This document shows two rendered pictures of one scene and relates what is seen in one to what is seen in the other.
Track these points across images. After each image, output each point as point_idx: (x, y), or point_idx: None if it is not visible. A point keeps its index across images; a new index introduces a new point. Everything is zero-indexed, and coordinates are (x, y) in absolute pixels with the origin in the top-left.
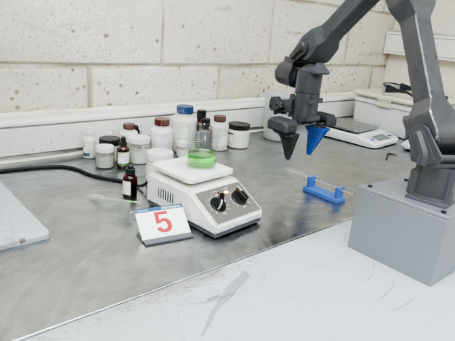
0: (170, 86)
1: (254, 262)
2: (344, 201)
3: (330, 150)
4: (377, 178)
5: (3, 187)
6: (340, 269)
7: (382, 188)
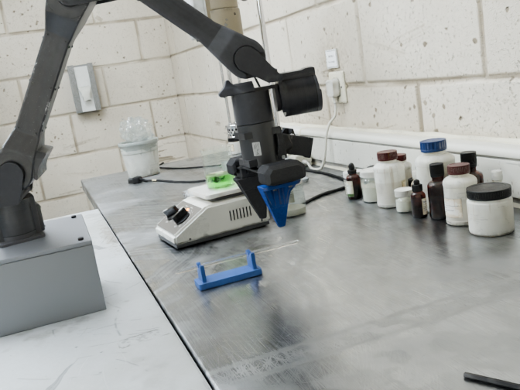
0: (500, 110)
1: (113, 250)
2: (200, 290)
3: None
4: (292, 332)
5: None
6: None
7: (65, 222)
